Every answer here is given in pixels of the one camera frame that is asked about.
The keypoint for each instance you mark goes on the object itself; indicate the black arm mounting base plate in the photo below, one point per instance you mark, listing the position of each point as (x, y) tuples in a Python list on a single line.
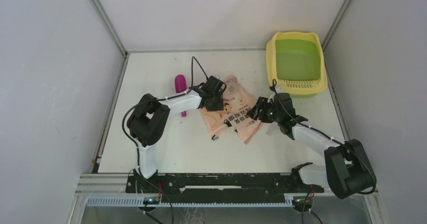
[(249, 188)]

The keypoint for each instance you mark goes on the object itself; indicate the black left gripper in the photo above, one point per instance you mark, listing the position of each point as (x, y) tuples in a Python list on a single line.
[(219, 106)]

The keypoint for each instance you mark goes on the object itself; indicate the yellow green litter box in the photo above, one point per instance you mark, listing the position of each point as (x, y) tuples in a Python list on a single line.
[(295, 61)]

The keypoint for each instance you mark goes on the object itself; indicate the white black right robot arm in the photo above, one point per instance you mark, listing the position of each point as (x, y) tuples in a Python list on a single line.
[(346, 170)]

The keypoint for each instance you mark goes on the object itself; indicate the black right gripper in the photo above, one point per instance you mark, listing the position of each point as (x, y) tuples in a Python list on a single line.
[(264, 102)]

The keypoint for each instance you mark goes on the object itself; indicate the pink cat litter bag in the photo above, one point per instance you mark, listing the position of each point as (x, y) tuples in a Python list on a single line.
[(237, 103)]

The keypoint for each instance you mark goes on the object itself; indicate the aluminium front frame rail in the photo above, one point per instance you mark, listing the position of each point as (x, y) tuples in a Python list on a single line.
[(109, 190)]

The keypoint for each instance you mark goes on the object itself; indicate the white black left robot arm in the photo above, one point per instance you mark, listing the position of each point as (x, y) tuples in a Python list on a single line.
[(145, 122)]

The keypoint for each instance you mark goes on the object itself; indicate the magenta plastic scoop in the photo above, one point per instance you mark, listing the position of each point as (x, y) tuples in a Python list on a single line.
[(180, 84)]

